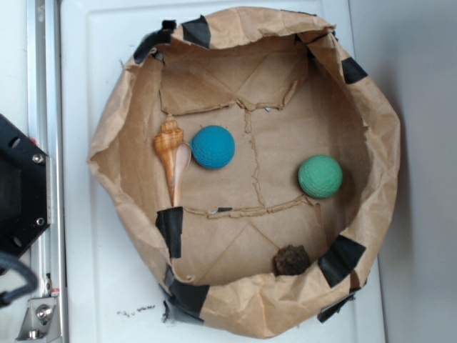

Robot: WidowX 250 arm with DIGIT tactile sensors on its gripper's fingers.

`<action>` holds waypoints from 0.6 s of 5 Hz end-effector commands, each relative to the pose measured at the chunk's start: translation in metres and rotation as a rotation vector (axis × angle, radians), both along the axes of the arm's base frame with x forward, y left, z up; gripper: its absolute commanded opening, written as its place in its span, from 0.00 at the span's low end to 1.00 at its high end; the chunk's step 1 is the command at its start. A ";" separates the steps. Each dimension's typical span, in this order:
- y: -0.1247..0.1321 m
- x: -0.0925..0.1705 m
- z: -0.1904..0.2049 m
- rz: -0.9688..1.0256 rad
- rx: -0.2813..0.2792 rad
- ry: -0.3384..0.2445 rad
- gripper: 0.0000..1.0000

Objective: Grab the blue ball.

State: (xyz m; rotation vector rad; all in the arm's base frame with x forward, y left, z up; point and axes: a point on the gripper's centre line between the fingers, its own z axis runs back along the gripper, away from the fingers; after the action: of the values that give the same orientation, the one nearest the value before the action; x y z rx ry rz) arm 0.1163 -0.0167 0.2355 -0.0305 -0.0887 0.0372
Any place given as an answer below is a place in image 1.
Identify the blue dimpled ball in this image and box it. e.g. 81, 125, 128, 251
190, 126, 236, 169

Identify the green dimpled ball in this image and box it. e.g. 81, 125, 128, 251
298, 154, 343, 199

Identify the orange spiral seashell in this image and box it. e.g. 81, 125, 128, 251
153, 116, 192, 207

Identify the brown paper bag bin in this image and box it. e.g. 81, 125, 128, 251
89, 7, 400, 338

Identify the dark brown pine cone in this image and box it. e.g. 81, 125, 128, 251
274, 245, 311, 276

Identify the white plastic tray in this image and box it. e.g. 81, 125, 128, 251
59, 0, 390, 343

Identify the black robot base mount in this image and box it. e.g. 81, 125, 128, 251
0, 116, 49, 257

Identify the aluminium extrusion rail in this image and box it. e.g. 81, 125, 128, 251
17, 1, 69, 342

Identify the black cable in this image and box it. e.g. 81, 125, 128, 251
0, 252, 39, 308

